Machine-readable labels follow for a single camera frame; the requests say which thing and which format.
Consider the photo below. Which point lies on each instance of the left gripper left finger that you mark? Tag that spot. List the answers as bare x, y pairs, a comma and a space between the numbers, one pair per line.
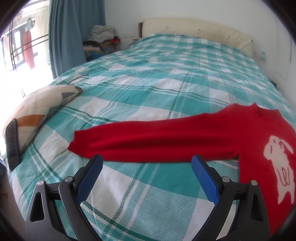
43, 221

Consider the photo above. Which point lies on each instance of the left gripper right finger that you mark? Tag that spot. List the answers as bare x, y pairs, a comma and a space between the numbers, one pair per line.
250, 220

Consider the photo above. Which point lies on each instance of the red knit sweater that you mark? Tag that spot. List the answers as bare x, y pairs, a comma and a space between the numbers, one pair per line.
261, 139

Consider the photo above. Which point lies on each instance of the pile of clothes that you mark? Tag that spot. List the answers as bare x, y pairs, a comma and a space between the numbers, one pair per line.
102, 41

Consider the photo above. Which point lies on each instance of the patterned cushion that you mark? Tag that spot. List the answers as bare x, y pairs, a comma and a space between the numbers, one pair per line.
37, 108

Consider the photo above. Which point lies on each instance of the white wardrobe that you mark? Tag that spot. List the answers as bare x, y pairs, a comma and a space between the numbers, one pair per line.
285, 68

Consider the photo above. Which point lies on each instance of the teal plaid bed cover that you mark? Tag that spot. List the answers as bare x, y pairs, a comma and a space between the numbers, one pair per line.
160, 77

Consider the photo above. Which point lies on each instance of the red hanging garment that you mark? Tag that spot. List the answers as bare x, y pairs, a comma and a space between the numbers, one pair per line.
27, 44

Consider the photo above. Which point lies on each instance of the cream padded headboard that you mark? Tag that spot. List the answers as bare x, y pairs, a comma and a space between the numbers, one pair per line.
197, 28

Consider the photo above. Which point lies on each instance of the blue curtain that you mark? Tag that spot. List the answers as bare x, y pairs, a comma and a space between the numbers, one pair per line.
70, 23

